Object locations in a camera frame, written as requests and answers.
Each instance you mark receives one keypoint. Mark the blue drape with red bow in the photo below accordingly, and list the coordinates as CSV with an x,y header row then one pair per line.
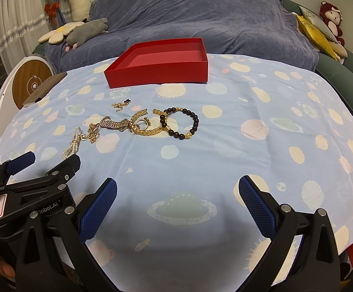
x,y
54,6

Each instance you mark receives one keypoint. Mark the gold link watch band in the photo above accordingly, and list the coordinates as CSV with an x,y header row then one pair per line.
x,y
122,125

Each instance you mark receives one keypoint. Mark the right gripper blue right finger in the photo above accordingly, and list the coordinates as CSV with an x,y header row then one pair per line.
x,y
261,206

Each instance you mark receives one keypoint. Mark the blue-grey sofa throw blanket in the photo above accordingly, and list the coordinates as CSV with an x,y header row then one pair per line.
x,y
257,28

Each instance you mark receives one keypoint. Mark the gold braided bangle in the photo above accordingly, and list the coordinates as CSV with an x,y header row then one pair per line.
x,y
141,125

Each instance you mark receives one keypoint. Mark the white sheer curtain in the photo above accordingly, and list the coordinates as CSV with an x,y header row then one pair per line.
x,y
22,23

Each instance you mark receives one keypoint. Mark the round wood-faced white device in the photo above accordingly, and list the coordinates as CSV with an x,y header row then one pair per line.
x,y
22,81

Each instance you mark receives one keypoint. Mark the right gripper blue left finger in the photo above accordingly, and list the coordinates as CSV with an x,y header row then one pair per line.
x,y
94,207

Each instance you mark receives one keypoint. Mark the gold satin pillow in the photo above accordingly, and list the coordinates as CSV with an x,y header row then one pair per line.
x,y
315,36

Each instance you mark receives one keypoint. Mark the red monkey plush toy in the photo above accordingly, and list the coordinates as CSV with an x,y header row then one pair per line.
x,y
332,17

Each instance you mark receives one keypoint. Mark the red shallow cardboard box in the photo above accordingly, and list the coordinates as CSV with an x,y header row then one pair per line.
x,y
179,60

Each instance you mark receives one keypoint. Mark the green sofa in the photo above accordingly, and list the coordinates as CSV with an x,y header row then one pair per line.
x,y
339,76

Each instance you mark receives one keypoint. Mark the grey plush animal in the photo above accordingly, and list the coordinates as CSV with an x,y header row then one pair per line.
x,y
85,32

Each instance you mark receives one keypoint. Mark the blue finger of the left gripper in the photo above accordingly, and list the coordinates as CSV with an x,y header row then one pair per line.
x,y
62,172
19,163

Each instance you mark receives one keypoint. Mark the blue planet print tablecloth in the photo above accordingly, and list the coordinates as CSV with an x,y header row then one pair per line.
x,y
178,222

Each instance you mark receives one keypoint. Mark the silver grey pillow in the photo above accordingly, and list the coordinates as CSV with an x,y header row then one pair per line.
x,y
318,23

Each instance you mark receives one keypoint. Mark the daisy flower cushion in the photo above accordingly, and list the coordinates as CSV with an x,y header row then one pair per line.
x,y
56,36

